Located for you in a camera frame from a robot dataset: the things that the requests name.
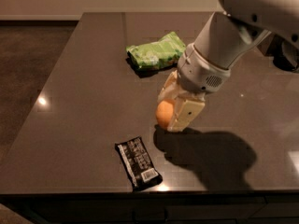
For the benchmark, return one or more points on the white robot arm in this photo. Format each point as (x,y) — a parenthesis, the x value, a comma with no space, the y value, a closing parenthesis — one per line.
(241,26)

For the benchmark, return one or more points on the orange fruit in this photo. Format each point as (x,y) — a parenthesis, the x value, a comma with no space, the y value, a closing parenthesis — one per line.
(164,113)

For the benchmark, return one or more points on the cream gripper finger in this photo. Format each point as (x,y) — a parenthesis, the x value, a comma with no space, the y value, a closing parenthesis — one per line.
(171,89)
(185,111)

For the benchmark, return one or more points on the black rxbar chocolate wrapper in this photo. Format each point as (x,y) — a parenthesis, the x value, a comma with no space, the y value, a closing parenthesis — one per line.
(138,164)

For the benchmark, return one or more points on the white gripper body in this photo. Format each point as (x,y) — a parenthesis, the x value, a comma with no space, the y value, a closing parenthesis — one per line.
(199,71)

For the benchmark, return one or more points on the green snack bag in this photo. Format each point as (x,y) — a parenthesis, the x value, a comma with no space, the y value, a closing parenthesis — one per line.
(156,55)

